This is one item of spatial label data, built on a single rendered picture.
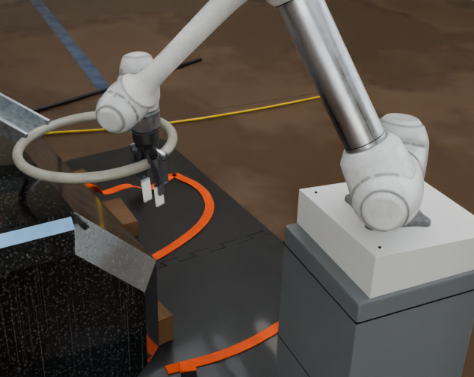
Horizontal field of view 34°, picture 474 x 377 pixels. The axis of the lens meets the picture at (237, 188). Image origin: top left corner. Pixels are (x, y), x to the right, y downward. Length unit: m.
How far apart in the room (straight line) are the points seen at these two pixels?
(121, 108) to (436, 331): 1.03
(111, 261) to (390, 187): 0.89
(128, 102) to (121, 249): 0.56
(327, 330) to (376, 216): 0.48
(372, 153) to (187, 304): 1.58
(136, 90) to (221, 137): 2.67
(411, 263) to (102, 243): 0.87
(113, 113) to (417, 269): 0.85
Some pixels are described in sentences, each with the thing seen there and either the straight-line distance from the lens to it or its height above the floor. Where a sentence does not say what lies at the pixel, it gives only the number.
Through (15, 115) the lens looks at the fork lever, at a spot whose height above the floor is 0.94.
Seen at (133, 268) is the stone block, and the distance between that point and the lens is 2.32.
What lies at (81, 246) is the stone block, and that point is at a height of 0.77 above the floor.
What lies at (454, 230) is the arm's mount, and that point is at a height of 0.91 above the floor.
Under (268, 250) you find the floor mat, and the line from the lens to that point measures 3.51.
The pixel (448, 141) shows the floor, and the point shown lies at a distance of 4.74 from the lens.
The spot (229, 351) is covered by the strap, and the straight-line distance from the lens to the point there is 2.95.
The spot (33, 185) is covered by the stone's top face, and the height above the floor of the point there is 0.85.
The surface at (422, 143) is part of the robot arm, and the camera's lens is 1.97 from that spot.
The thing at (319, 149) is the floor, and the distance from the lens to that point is 4.46.
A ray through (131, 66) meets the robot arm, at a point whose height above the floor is 1.26.
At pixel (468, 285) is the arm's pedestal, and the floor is 0.76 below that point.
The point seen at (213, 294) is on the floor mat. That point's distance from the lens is 3.23.
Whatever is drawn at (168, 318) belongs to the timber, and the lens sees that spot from 2.93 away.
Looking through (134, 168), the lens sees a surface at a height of 0.97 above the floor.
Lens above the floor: 1.97
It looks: 30 degrees down
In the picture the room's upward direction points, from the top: 2 degrees clockwise
